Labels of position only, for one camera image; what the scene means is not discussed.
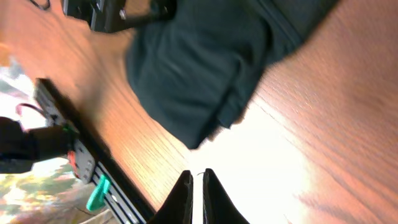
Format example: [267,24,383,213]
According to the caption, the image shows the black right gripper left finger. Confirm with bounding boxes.
[147,170,193,224]

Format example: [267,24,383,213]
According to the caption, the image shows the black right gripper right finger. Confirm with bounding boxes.
[203,169,249,224]

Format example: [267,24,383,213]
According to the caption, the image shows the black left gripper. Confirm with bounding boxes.
[62,0,177,33]

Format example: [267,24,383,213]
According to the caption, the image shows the black t-shirt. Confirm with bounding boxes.
[126,0,336,149]

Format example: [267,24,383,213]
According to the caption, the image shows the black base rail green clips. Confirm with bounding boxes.
[35,78,155,223]

